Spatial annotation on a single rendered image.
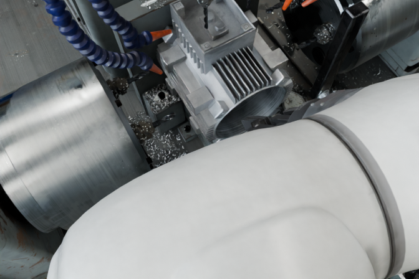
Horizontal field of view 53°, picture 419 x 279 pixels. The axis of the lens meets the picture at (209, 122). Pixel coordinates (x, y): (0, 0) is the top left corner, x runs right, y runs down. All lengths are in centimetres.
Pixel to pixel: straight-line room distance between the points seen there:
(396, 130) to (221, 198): 10
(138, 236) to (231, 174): 5
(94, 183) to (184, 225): 48
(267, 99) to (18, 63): 66
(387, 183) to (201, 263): 10
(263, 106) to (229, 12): 20
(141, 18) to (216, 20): 13
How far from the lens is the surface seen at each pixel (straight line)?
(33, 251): 75
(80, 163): 64
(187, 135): 97
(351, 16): 62
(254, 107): 86
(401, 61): 111
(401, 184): 22
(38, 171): 65
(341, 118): 24
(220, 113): 70
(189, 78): 75
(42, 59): 118
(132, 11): 75
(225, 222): 19
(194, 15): 77
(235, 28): 75
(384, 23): 82
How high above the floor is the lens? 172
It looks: 66 degrees down
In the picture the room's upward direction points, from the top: 2 degrees counter-clockwise
